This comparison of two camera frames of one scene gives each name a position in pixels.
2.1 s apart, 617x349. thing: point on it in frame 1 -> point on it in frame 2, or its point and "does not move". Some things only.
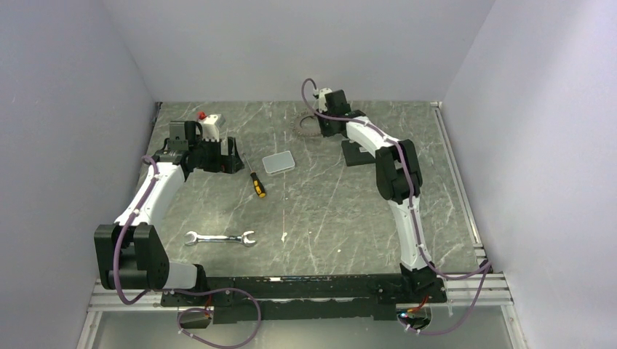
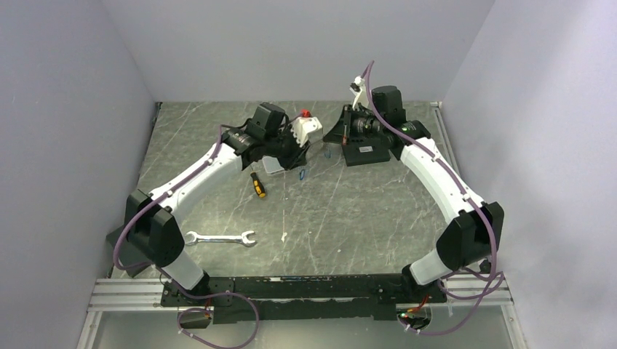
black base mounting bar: (272, 299) does not move
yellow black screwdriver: (258, 185) does not move
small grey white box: (279, 162) does not move
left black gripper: (225, 163) -> (297, 157)
